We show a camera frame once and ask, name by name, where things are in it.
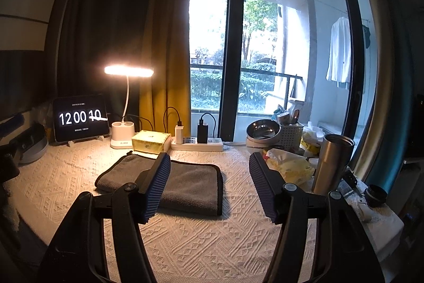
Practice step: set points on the white charger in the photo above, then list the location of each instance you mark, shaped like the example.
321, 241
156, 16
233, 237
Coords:
179, 134

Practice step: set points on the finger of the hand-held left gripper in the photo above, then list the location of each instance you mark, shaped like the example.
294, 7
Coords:
12, 124

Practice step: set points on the white power strip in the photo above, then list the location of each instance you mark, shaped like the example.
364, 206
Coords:
198, 146

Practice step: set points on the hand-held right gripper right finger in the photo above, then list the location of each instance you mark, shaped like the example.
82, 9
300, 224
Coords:
262, 185

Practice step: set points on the teal curtain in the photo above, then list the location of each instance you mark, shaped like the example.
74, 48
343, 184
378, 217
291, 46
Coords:
394, 104

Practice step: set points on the small black device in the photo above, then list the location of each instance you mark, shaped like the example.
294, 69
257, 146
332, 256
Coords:
349, 178

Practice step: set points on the white textured tablecloth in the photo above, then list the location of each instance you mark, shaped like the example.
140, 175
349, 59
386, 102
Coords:
212, 236

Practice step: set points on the yellow tissue pack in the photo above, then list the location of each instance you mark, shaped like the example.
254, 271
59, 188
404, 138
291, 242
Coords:
294, 169

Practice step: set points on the grey towel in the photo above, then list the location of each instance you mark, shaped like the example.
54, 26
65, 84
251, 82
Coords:
193, 185

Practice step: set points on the yellow tissue box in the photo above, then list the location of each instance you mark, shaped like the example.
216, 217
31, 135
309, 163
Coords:
150, 141

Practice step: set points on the black tablet clock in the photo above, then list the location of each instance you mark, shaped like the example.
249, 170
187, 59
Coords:
79, 117

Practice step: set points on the black round lens cap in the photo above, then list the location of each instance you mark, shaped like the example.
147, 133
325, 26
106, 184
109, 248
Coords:
376, 195

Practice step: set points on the blue packet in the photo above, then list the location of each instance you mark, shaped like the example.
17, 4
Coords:
280, 113

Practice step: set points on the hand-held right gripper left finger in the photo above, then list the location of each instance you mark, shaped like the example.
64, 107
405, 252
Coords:
155, 187

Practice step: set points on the black balcony railing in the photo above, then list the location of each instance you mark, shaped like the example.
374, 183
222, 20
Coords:
258, 70

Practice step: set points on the white plastic bag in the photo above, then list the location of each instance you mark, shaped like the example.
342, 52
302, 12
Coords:
311, 137

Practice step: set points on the white hanging shirt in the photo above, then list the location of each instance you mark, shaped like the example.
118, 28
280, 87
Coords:
339, 54

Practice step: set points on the black charger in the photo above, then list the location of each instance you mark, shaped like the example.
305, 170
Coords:
202, 132

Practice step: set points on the black window frame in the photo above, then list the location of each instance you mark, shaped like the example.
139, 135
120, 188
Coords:
233, 37

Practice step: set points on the grey round container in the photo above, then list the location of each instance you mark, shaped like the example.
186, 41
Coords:
37, 147

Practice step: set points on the white paper towel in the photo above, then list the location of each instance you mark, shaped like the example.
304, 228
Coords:
381, 223

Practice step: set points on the dark curtain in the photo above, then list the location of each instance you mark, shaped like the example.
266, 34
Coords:
109, 4

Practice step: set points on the white plastic basket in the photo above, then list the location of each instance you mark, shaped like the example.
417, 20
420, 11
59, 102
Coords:
291, 137

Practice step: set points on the teal hanging garment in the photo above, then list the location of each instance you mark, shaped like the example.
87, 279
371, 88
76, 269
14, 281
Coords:
366, 35

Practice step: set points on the white desk lamp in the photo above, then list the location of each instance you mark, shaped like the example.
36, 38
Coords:
122, 137

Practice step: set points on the steel bowl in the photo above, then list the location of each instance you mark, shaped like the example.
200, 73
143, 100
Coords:
261, 129

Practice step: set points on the steel tumbler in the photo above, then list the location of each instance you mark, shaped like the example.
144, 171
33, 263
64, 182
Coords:
331, 167

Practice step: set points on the white tablet stand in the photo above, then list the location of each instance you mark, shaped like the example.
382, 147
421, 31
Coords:
70, 143

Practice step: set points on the yellow curtain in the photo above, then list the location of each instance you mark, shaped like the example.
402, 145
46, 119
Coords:
165, 87

